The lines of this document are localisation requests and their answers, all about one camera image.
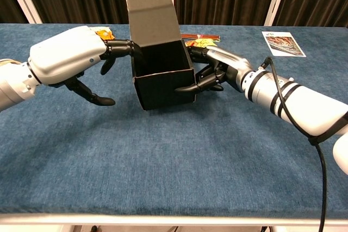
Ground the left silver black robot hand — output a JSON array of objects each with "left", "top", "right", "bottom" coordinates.
[{"left": 28, "top": 25, "right": 136, "bottom": 106}]

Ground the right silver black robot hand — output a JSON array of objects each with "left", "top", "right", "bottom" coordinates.
[{"left": 173, "top": 46, "right": 256, "bottom": 93}]

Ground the black foldable paper box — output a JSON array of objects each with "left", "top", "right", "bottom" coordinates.
[{"left": 122, "top": 0, "right": 197, "bottom": 111}]

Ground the yellow green snack packet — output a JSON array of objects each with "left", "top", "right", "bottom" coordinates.
[{"left": 184, "top": 38, "right": 221, "bottom": 48}]

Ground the red snack stick packet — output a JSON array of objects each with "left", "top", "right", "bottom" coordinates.
[{"left": 181, "top": 33, "right": 220, "bottom": 42}]

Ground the orange snack packet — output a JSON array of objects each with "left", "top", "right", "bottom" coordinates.
[{"left": 94, "top": 27, "right": 116, "bottom": 40}]

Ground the white picture card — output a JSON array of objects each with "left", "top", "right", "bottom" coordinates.
[{"left": 261, "top": 30, "right": 307, "bottom": 58}]

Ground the blue table cloth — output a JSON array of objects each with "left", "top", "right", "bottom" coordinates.
[{"left": 0, "top": 23, "right": 348, "bottom": 215}]

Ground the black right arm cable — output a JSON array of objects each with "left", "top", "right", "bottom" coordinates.
[{"left": 260, "top": 57, "right": 348, "bottom": 232}]

